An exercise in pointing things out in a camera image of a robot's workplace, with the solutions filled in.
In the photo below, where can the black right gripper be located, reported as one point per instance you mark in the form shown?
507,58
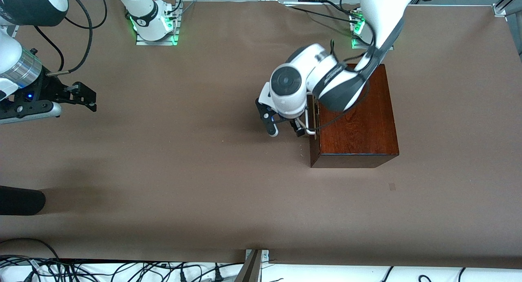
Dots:
45,89

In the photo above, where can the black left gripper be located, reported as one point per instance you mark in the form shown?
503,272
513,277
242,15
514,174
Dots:
300,131

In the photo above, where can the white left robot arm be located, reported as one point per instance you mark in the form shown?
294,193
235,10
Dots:
293,86

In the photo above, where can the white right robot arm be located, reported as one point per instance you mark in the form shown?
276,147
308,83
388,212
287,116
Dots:
143,13

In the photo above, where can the dark brown wooden cabinet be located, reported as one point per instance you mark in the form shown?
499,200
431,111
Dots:
359,131

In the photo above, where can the aluminium edge profile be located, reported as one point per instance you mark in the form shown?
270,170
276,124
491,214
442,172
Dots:
11,31

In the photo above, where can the black cylinder object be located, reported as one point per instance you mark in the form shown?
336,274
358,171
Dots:
20,200

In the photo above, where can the aluminium corner profile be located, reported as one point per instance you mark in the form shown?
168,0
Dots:
503,5

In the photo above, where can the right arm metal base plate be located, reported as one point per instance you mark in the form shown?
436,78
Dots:
157,41

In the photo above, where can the metal bracket with bar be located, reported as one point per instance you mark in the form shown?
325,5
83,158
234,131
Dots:
255,265

